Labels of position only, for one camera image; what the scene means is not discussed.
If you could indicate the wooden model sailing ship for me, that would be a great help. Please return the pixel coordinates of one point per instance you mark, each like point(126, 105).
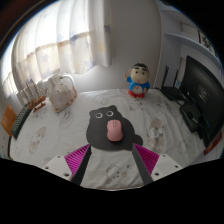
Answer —
point(36, 103)

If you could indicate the orange wooden chair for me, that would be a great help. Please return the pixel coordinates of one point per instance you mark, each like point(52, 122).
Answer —
point(8, 118)

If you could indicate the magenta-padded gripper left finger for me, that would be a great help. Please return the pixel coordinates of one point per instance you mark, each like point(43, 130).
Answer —
point(55, 165)

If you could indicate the cartoon boy figurine clock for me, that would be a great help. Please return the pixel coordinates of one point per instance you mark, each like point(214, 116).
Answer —
point(138, 85)

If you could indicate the black router with antennas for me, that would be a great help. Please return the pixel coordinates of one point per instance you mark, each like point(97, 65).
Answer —
point(171, 93)

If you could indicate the pink computer mouse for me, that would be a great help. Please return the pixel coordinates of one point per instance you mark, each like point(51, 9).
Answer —
point(114, 131)

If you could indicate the white star-print curtain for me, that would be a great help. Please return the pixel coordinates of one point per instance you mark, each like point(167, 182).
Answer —
point(60, 40)

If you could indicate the black monitor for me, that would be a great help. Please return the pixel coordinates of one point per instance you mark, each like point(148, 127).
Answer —
point(203, 93)

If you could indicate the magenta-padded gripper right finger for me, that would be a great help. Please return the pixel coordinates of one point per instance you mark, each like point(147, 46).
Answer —
point(165, 165)

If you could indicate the black keyboard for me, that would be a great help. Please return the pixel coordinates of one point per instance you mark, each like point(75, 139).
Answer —
point(20, 123)

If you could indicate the white printed tablecloth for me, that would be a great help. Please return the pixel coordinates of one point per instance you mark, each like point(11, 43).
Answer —
point(160, 133)

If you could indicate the white wall shelf unit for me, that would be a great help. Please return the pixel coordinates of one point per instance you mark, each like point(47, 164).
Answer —
point(190, 40)

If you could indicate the black cat-shaped mouse pad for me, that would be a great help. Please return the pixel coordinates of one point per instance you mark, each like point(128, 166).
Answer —
point(98, 133)

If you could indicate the large white conch shell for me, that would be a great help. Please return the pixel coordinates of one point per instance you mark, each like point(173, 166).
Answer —
point(61, 96)

